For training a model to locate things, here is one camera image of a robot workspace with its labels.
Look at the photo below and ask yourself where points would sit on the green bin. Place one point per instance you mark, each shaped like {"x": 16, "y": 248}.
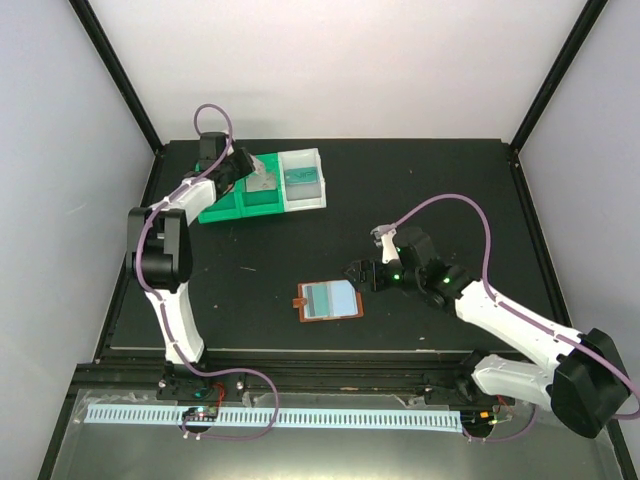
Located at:
{"x": 226, "y": 205}
{"x": 265, "y": 202}

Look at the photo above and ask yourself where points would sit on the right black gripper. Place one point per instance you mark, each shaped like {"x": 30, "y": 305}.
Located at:
{"x": 377, "y": 283}

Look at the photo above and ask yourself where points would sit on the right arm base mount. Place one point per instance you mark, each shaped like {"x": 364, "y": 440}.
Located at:
{"x": 455, "y": 386}

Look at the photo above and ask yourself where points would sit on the right black frame post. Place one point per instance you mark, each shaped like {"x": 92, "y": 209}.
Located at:
{"x": 577, "y": 36}

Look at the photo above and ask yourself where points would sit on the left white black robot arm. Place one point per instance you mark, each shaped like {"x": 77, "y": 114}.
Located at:
{"x": 159, "y": 251}

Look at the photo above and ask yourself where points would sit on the white slotted cable duct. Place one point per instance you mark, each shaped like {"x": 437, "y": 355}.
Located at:
{"x": 260, "y": 418}

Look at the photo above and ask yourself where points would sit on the white translucent bin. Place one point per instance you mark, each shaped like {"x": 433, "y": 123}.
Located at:
{"x": 306, "y": 196}

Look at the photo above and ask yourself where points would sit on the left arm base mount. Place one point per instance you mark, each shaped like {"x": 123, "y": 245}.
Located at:
{"x": 180, "y": 385}

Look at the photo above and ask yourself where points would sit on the teal VIP card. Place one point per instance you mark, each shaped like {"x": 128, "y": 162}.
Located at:
{"x": 302, "y": 175}
{"x": 318, "y": 302}

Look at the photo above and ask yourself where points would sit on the black frame post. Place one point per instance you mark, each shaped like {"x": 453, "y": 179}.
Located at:
{"x": 577, "y": 36}
{"x": 103, "y": 47}

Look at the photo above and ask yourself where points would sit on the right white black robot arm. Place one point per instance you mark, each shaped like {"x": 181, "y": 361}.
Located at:
{"x": 576, "y": 376}

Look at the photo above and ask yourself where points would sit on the brown leather card holder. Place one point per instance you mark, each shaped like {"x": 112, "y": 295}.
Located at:
{"x": 299, "y": 303}

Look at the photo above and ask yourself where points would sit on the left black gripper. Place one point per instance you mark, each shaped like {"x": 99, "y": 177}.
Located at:
{"x": 248, "y": 165}

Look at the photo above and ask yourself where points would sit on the middle green bin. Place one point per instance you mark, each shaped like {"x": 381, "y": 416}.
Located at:
{"x": 265, "y": 202}

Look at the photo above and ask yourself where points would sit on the small circuit board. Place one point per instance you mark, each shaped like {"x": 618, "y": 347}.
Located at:
{"x": 200, "y": 414}

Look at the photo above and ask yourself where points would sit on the light blue card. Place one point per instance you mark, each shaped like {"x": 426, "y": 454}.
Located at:
{"x": 343, "y": 299}

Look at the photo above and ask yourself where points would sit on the left black frame post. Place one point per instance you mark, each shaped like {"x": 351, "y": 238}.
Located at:
{"x": 103, "y": 47}

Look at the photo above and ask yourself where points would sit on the left green bin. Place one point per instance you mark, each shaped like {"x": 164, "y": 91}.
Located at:
{"x": 226, "y": 205}

